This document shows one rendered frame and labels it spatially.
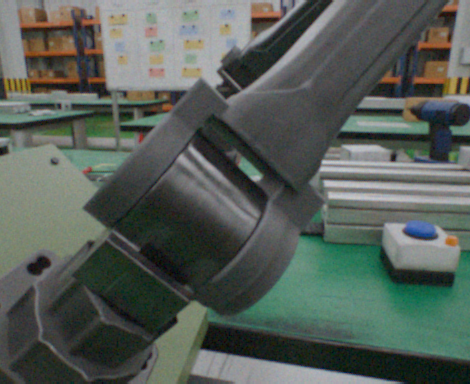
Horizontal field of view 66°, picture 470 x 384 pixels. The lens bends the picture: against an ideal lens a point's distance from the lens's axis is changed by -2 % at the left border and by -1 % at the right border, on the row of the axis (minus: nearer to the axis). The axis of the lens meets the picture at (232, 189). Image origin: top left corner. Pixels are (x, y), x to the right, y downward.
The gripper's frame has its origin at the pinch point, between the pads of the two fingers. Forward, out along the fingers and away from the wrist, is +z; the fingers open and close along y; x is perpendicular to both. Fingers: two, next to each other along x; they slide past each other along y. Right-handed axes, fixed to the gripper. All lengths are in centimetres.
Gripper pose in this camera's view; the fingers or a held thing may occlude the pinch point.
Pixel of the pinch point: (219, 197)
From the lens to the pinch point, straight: 68.3
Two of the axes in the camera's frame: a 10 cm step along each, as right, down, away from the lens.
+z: 0.0, 9.6, 2.9
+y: 1.4, -2.9, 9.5
